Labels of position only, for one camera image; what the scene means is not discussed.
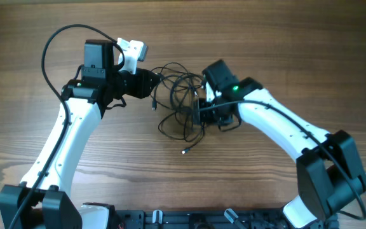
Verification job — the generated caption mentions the black cable bundle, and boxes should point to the black cable bundle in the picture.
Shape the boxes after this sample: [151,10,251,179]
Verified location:
[149,61,209,155]

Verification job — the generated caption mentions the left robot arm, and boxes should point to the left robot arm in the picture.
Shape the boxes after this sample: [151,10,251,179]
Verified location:
[0,38,159,228]

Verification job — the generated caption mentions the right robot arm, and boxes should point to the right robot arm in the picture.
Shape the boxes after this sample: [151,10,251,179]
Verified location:
[194,60,366,228]

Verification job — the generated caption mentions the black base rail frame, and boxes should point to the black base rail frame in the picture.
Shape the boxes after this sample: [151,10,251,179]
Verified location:
[74,208,340,229]

